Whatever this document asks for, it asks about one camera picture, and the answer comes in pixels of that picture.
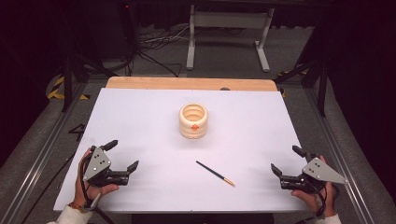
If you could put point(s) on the white board table cover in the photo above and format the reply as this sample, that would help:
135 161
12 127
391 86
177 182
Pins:
155 140

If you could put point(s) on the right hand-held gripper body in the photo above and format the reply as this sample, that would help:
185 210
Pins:
322 171

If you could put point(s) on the person's dark clothing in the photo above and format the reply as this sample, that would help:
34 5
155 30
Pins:
202 218

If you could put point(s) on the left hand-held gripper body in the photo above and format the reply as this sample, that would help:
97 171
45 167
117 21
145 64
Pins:
97 163

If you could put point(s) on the yellow black hazard tape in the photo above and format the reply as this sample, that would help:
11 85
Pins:
285 74
56 88

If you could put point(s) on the black tripod stand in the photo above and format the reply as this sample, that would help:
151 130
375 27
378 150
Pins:
67 81
322 84

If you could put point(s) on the black pencil with wooden tip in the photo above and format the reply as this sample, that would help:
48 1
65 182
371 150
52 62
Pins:
214 173

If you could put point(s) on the black device with red light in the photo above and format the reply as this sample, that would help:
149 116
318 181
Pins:
127 28

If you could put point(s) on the cream ribbed holder cup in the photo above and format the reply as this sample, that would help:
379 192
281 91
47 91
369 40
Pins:
193 126

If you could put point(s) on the aluminium floor rail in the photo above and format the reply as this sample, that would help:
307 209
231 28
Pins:
37 161
337 153

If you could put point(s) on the white metal stand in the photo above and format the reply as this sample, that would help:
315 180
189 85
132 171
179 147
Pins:
229 20

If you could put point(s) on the person's left hand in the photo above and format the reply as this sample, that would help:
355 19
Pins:
81 193

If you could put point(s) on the person's right hand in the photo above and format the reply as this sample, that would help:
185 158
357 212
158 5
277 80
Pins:
306 199

